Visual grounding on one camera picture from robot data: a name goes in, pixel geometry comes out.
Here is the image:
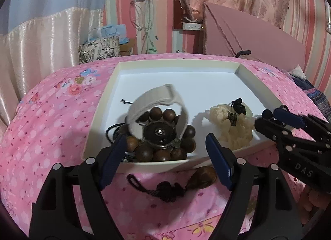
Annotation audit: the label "brown cardboard box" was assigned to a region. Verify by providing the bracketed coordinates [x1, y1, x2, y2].
[120, 38, 137, 56]

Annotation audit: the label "white charging cables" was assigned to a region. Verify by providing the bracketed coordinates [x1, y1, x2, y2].
[127, 0, 160, 55]

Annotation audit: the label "brown wooden bead bracelet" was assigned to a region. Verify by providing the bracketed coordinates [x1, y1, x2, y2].
[118, 107, 197, 162]

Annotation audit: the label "black strap on headboard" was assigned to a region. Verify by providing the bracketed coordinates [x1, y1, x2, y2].
[234, 49, 252, 59]

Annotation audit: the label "black knotted hair tie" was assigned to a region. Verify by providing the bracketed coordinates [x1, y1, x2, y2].
[230, 97, 246, 115]

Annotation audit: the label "blue and cream curtain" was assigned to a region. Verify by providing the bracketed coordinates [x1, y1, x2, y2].
[1, 0, 106, 127]

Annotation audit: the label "white shallow tray box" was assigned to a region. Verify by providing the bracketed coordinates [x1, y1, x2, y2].
[82, 59, 282, 173]

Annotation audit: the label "person's right hand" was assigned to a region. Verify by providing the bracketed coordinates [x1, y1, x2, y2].
[297, 185, 330, 225]

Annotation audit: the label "white power strip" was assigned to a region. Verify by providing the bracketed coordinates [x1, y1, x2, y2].
[182, 23, 204, 31]

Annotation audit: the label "light blue gift bag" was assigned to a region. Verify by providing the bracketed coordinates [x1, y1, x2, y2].
[87, 24, 129, 44]

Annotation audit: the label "pink padded headboard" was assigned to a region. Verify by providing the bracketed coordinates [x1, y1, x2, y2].
[203, 2, 305, 71]

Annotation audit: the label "pink floral bed sheet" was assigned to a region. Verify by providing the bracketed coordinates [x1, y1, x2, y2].
[1, 53, 323, 239]

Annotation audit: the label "black white floral bag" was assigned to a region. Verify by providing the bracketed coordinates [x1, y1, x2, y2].
[79, 37, 121, 64]

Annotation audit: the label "purple patterned pillow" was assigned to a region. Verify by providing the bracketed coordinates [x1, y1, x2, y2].
[289, 65, 331, 122]

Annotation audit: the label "watch with beige strap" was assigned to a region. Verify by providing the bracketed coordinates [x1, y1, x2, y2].
[126, 84, 188, 149]

